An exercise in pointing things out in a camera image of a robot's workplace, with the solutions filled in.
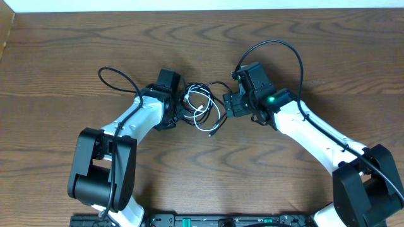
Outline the black usb cable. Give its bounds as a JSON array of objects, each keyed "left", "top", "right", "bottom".
[{"left": 179, "top": 81, "right": 233, "bottom": 137}]

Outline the black left camera cable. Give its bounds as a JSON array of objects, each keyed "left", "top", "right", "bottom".
[{"left": 97, "top": 67, "right": 145, "bottom": 221}]

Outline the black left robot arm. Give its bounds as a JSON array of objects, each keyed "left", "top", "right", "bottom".
[{"left": 68, "top": 69, "right": 184, "bottom": 226}]

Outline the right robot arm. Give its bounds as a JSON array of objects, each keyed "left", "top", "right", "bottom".
[{"left": 223, "top": 62, "right": 403, "bottom": 226}]

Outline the white usb cable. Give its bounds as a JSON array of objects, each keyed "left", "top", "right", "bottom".
[{"left": 182, "top": 85, "right": 222, "bottom": 132}]

